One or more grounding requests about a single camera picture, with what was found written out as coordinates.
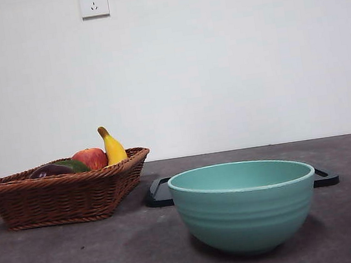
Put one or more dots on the teal ribbed bowl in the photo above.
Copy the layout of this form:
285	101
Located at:
246	216

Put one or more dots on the yellow banana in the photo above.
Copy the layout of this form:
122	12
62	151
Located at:
114	150

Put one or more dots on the black rectangular tray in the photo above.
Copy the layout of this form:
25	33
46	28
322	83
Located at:
158	196

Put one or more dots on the red apple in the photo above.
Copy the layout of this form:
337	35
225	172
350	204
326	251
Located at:
92	157

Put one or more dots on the green avocado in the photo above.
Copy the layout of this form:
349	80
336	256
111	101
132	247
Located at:
80	166

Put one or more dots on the brown wicker basket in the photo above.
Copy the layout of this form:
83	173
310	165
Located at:
57	197

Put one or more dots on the white wall socket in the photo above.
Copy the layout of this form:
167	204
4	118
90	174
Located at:
95	10

